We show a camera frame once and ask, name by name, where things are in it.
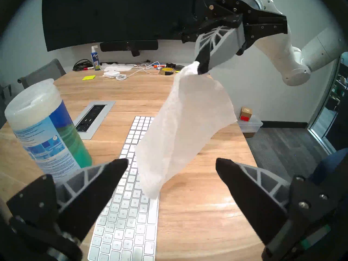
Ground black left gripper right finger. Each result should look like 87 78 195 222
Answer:
216 158 339 253

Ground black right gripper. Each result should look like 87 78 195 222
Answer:
181 0 288 74

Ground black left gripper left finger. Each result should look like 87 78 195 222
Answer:
6 158 129 247

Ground white disinfecting wipe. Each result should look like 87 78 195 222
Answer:
135 61 238 200

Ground disinfecting wipes canister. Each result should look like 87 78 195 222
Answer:
5 78 93 182

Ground white slim keyboard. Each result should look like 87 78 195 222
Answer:
88 116 160 261

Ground small cardboard box red label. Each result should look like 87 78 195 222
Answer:
239 106 253 122

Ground clear plastic bin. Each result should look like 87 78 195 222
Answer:
237 115 264 138

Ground silver table power outlet box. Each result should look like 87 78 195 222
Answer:
73 101 116 140

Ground black video conference bar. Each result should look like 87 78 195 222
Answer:
100 40 159 57

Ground crumpled white tissue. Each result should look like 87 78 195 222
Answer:
100 62 135 72

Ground whiteboard cleaner spray bottle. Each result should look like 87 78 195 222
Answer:
91 45 101 71

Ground grey mesh office chair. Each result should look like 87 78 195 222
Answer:
17 58 67 89

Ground white charging cable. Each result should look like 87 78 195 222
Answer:
116 63 163 81

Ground large black wall screen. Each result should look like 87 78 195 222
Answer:
42 0 210 52

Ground coiled black cable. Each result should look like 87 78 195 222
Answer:
73 59 94 72

